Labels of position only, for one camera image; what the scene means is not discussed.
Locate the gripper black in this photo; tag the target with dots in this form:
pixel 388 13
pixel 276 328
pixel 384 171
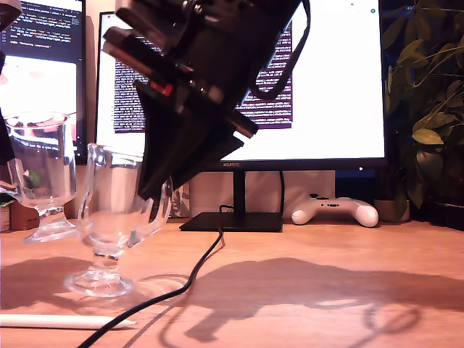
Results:
pixel 224 43

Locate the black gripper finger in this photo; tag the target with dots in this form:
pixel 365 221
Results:
pixel 159 145
pixel 5 148

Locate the small clear glass cup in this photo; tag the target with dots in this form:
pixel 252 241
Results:
pixel 108 224
pixel 43 174

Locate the white pen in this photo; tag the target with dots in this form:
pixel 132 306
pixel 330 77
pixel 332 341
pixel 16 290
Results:
pixel 43 322

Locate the printed picture card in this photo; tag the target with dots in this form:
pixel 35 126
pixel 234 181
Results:
pixel 183 203

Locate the cardboard box with sunglasses print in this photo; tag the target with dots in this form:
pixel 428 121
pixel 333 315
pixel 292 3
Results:
pixel 23 217

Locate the large black Huawei monitor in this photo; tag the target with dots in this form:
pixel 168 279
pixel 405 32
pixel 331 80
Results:
pixel 326 90

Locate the white game controller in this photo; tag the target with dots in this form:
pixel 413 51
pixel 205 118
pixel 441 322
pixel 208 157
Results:
pixel 348 212

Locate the small white plant pot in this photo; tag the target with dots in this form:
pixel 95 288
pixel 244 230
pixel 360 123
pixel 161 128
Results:
pixel 386 210

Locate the green leafy plant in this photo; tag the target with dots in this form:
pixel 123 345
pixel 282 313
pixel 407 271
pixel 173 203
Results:
pixel 429 136

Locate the black rectangular planter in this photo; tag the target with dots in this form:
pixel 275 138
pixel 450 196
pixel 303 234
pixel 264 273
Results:
pixel 446 217

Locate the arm grey camera box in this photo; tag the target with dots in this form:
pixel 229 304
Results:
pixel 9 7

